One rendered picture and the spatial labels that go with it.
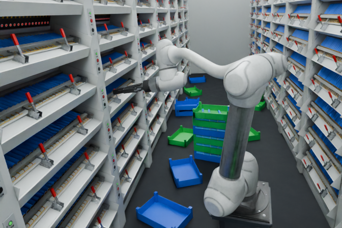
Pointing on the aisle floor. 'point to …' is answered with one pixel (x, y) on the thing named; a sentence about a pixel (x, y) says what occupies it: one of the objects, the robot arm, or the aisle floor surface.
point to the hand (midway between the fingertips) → (118, 90)
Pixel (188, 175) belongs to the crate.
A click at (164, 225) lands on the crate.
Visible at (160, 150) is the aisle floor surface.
